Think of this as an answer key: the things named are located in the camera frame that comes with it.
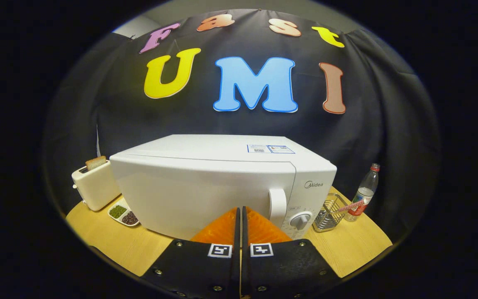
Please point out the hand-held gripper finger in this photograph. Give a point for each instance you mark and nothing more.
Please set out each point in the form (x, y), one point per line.
(245, 270)
(235, 270)

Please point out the white microwave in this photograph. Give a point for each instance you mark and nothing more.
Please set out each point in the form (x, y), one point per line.
(201, 182)

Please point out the red striped straw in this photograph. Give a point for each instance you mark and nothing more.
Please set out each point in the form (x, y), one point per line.
(351, 205)

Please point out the white divided bean dish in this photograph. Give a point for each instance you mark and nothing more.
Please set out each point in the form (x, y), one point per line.
(123, 214)

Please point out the clear plastic water bottle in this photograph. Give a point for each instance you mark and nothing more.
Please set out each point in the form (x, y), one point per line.
(367, 187)

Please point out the cream toaster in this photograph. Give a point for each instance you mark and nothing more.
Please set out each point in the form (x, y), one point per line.
(96, 187)

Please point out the slice of toast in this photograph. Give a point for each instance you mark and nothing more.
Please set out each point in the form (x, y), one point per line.
(96, 162)

